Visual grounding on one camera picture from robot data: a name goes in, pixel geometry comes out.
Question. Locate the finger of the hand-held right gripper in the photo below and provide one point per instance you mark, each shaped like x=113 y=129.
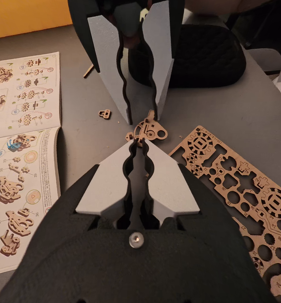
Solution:
x=105 y=59
x=160 y=47

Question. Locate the wooden model part assembly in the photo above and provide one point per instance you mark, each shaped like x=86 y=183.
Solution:
x=152 y=129

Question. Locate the black chair base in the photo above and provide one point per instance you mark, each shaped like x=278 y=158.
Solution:
x=261 y=28

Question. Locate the thin wooden stick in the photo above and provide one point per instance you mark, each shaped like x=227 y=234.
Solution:
x=88 y=71

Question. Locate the open instruction booklet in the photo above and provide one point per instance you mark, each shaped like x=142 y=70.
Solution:
x=24 y=165

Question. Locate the laser-cut wooden parts sheet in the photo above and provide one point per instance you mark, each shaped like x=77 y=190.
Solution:
x=247 y=213

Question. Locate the black quilted cloth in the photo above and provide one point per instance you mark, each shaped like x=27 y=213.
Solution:
x=202 y=59

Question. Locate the person's right forearm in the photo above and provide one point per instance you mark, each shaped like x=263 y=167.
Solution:
x=213 y=4

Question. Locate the yellow plastic bin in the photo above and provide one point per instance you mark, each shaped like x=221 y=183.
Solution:
x=24 y=16

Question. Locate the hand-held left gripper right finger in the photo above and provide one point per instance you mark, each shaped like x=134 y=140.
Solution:
x=173 y=189

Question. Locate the small wooden model part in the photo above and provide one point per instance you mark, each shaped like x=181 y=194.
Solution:
x=105 y=114

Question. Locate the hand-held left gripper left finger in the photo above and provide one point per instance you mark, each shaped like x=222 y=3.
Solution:
x=102 y=189

